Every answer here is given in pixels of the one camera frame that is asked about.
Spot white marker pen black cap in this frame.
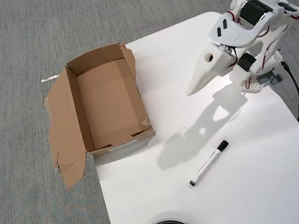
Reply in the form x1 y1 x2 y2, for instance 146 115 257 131
185 139 233 189

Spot white fixed gripper finger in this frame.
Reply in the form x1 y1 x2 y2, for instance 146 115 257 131
183 57 218 97

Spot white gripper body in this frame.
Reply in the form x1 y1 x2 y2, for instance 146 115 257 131
198 42 238 79

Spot open brown cardboard box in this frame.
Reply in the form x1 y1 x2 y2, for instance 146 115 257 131
37 39 161 191

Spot black power cable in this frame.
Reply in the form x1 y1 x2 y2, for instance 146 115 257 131
281 59 299 124

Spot white paper strip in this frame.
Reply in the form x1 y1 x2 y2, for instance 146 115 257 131
40 74 62 83

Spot grey table clamp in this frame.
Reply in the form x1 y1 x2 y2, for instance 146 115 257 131
257 70 284 87

